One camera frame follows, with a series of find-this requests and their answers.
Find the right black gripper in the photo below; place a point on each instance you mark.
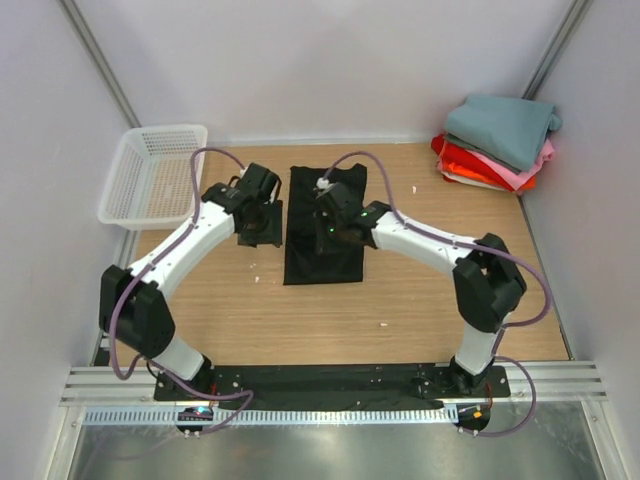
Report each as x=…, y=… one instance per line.
x=325, y=244

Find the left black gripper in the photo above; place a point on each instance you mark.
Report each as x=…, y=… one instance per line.
x=272, y=234

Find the black t shirt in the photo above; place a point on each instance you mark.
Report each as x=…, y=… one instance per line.
x=303, y=266

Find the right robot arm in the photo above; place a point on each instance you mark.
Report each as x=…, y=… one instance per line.
x=488, y=285

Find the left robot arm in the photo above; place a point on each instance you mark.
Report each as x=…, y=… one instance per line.
x=134, y=301

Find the white plastic basket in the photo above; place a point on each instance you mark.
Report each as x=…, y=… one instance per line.
x=149, y=185

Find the folded orange t shirt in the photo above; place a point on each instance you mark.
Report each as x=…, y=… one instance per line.
x=480, y=176

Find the folded white t shirt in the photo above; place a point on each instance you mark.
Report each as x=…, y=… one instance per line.
x=470, y=182

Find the folded red t shirt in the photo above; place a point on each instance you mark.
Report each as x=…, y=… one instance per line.
x=450, y=153

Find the folded grey t shirt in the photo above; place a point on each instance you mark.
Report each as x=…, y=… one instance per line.
x=463, y=144

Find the folded pink t shirt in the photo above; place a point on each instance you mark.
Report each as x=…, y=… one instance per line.
x=511, y=177

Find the folded teal t shirt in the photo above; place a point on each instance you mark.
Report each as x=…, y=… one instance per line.
x=513, y=129

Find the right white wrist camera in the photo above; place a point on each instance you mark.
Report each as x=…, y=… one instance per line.
x=322, y=184

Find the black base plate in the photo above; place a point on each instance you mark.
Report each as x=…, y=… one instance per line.
x=336, y=388

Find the white slotted cable duct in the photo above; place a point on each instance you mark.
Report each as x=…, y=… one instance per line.
x=198, y=416

